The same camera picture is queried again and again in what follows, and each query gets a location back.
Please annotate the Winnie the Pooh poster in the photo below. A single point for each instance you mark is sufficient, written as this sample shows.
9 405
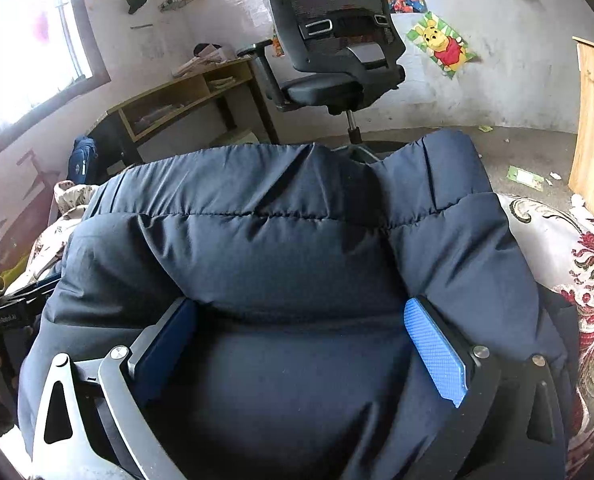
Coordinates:
441 43

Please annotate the navy blue padded jacket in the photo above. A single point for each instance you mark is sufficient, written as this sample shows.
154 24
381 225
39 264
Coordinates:
297 279

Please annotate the blue backpack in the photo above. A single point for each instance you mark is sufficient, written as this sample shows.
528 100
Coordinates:
83 163

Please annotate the floral white red bedspread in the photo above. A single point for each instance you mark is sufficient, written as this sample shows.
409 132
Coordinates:
572 259

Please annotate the wooden desk with shelf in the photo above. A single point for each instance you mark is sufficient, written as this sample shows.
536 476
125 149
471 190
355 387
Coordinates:
121 129

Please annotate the window with dark frame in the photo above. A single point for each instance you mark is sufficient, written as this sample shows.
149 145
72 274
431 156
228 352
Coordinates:
48 57

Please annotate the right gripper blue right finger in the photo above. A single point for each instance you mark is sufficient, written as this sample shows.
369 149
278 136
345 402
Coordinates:
444 352

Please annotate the black mesh office chair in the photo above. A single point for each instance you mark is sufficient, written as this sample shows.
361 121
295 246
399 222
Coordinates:
347 52

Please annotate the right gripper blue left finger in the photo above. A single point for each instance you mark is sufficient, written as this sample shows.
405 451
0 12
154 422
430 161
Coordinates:
157 350

